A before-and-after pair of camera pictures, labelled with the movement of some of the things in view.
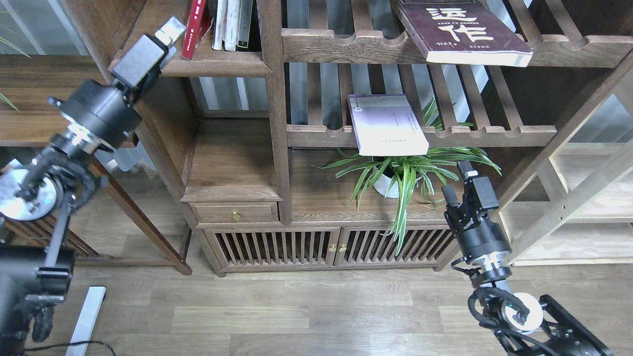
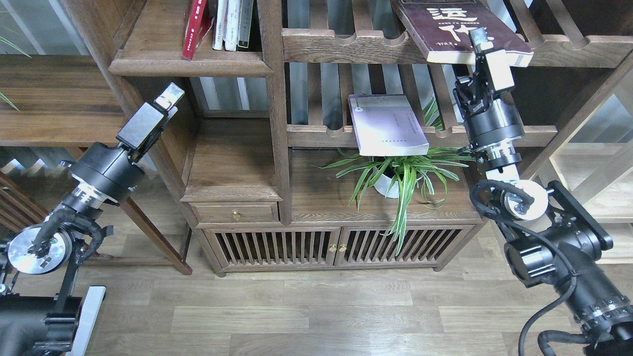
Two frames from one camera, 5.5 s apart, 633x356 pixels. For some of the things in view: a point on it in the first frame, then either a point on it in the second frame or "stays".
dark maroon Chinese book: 464,31 stays
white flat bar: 86,321 stays
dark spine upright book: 246,10 stays
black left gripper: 103,115 to 113,170
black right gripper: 482,242 to 488,119
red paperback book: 200,21 stays
